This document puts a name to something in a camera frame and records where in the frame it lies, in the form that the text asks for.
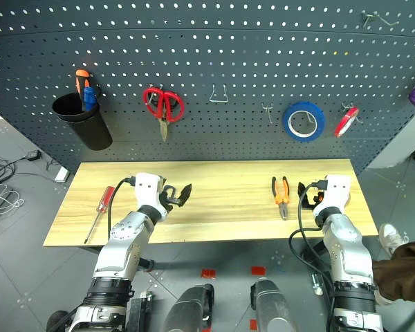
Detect brown trouser leg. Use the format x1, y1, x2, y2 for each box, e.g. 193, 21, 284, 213
371, 241, 415, 306

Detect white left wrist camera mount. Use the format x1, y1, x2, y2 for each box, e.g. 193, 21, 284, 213
133, 172, 169, 223

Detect metal wire loop hook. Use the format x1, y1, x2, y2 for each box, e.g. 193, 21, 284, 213
208, 83, 230, 104

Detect metal table foot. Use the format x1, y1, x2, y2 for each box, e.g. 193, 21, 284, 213
311, 273, 324, 297

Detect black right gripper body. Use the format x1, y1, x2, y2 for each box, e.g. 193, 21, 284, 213
309, 186, 325, 210

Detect white sneaker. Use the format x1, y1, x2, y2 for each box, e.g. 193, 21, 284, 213
378, 222, 410, 257

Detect dark grey metal pegboard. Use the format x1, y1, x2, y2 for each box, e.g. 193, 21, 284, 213
0, 0, 415, 175

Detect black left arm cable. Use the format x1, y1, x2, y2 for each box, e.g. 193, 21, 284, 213
107, 176, 136, 240

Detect dark rounded robot shape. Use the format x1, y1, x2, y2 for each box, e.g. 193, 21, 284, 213
250, 279, 299, 332
163, 284, 216, 332

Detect red handled screwdriver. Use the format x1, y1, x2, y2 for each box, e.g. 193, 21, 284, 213
83, 185, 116, 246

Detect white floor cable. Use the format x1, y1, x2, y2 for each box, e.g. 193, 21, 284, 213
0, 188, 25, 232

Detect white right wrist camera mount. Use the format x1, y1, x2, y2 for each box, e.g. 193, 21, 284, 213
312, 174, 353, 218

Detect black plastic cup holder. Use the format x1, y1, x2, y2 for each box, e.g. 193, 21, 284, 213
51, 91, 113, 151

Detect red tape roll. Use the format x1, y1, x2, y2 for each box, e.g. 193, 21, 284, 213
333, 106, 360, 138

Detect orange and black pliers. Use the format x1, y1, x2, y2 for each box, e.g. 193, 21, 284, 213
270, 175, 292, 221

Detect black floor cable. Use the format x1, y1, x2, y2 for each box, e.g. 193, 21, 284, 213
0, 154, 30, 184

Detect red handled scissors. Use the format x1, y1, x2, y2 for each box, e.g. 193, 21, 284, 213
142, 86, 187, 143

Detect blue handled tool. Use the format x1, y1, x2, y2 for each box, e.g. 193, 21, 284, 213
82, 86, 98, 112

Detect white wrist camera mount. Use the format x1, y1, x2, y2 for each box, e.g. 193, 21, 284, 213
312, 174, 353, 218
133, 172, 169, 223

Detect long metal double hook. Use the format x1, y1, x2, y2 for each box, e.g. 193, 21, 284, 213
361, 10, 400, 28

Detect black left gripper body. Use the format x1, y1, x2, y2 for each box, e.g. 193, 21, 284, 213
158, 177, 180, 214

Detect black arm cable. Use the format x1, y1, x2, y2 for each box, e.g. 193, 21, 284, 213
107, 176, 136, 240
288, 182, 334, 332

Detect black wheel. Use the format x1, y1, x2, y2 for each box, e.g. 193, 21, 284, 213
46, 309, 71, 332

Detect metal tape hook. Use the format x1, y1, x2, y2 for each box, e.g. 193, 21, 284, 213
342, 100, 363, 125
304, 111, 318, 134

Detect metal scissors hook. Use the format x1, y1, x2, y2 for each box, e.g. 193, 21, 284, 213
147, 82, 165, 105

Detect small metal peg hook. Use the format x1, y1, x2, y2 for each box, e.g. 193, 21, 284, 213
261, 102, 275, 125

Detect blue tape roll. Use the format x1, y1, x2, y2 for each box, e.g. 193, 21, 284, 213
282, 100, 326, 143

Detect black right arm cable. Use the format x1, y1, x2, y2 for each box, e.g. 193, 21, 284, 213
288, 182, 334, 332

